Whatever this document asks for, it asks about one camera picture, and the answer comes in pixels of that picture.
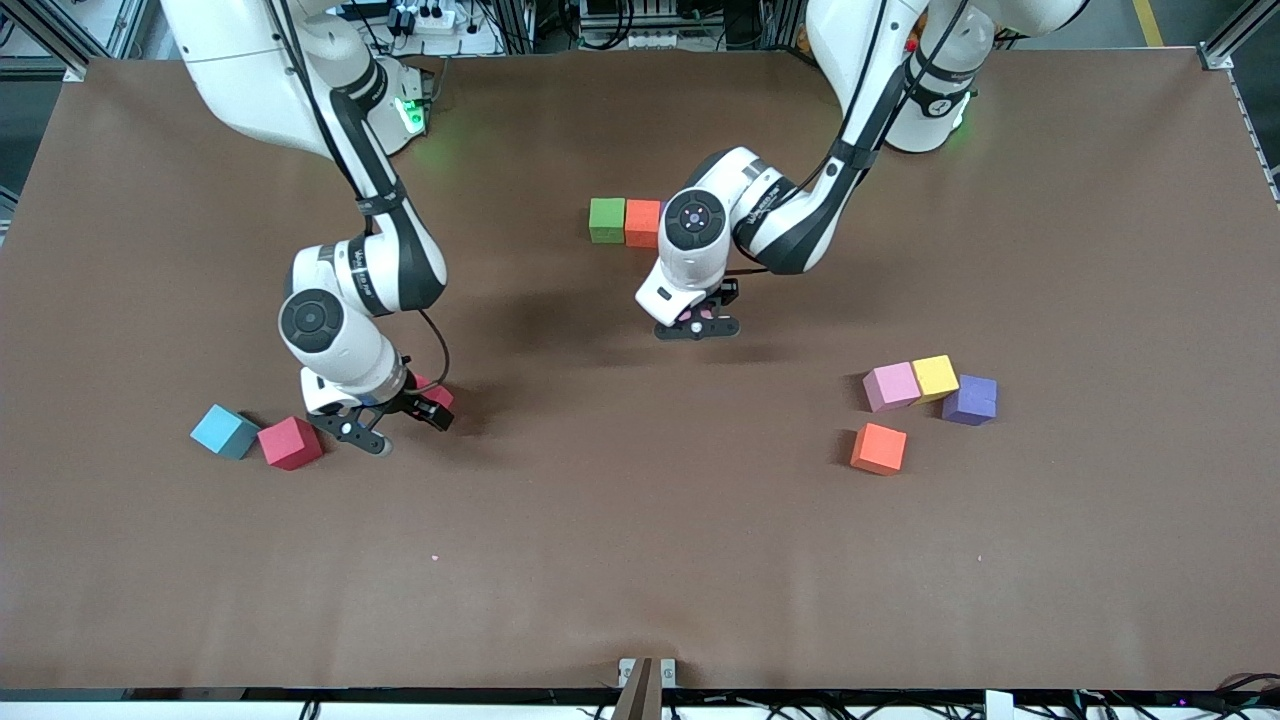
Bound orange foam cube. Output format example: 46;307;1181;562
624;199;663;249
850;422;909;477

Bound green foam cube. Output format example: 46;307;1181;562
588;197;627;245

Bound yellow foam cube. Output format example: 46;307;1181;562
911;354;961;405

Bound blue foam cube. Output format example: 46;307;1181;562
189;403;261;462

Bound brown table cover sheet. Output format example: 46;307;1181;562
0;50;1280;693

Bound purple foam cube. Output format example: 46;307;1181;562
941;374;999;428

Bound white power strip black plugs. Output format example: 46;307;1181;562
390;3;501;56

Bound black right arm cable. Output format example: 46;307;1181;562
418;308;452;387

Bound grey metal bracket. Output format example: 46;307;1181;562
617;656;678;720

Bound aluminium frame post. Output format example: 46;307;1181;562
0;0;113;83
1198;0;1280;71

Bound aluminium table edge rail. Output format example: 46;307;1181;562
1228;70;1280;206

